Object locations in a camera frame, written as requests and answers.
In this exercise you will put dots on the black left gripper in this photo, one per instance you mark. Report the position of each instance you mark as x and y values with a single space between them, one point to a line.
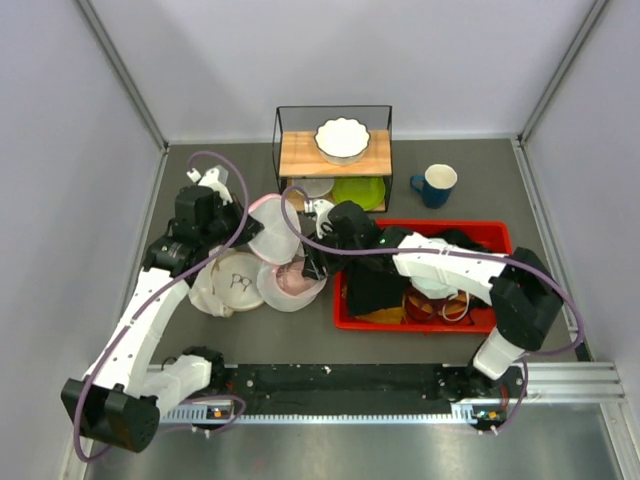
250 230

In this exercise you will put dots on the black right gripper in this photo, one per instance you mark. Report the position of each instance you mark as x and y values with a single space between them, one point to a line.
315 261

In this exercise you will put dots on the pink bra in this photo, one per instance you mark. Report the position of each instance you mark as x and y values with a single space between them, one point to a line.
290 279

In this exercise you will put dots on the white mesh laundry bag pink zipper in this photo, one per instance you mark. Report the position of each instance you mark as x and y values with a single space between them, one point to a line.
278 246

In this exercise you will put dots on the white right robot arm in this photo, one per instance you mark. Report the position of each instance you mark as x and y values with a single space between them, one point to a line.
524 298

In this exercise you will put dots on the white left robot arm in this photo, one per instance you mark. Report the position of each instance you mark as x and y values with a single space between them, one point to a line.
117 402

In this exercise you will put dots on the cream mesh laundry bag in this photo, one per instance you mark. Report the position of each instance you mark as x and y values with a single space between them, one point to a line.
227 285

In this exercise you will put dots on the white bra in bin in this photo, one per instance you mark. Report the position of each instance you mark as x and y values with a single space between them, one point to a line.
433 290

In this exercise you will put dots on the black garment in bin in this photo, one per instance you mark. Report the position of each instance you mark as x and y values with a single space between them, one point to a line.
368 291

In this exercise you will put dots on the grey metal bowl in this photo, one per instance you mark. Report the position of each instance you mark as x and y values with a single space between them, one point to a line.
316 187

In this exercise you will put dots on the green plate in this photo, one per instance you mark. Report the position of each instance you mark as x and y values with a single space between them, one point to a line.
367 192

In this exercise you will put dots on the white scalloped bowl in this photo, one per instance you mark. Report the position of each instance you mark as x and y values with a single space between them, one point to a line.
342 141

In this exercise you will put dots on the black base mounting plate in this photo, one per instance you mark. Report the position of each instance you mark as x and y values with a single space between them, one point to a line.
365 389

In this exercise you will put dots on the blue mug white interior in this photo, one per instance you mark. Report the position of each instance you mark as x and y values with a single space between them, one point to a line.
435 185

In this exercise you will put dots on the red plastic bin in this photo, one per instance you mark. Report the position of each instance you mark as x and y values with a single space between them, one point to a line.
416 313

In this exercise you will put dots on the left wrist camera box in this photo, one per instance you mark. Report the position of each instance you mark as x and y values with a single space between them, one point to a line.
215 179

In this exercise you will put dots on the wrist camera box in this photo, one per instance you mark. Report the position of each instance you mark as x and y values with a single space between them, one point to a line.
215 179
318 209

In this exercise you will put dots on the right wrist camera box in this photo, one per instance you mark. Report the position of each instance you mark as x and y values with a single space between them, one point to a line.
318 209

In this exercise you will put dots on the black wire wooden shelf rack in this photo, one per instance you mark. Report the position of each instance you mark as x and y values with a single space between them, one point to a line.
295 156

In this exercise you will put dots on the aluminium frame rail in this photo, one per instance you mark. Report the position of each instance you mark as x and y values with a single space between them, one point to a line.
544 383

